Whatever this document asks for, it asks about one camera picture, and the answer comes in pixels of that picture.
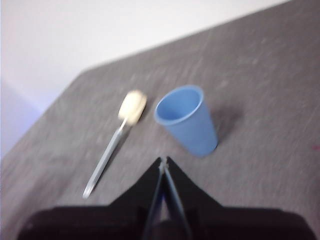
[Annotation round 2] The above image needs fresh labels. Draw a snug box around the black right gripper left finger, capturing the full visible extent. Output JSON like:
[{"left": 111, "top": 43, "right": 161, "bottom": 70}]
[{"left": 16, "top": 156, "right": 165, "bottom": 240}]

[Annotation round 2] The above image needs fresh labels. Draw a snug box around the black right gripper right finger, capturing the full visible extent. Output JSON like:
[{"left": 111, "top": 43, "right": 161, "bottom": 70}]
[{"left": 165, "top": 156, "right": 315, "bottom": 240}]

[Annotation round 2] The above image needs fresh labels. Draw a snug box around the blue ribbed plastic cup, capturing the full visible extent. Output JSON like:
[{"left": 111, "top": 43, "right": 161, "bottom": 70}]
[{"left": 154, "top": 84, "right": 219, "bottom": 158}]

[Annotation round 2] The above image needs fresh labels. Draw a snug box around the cup brush with sponge head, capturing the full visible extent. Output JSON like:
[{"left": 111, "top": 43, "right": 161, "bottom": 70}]
[{"left": 82, "top": 89, "right": 148, "bottom": 200}]

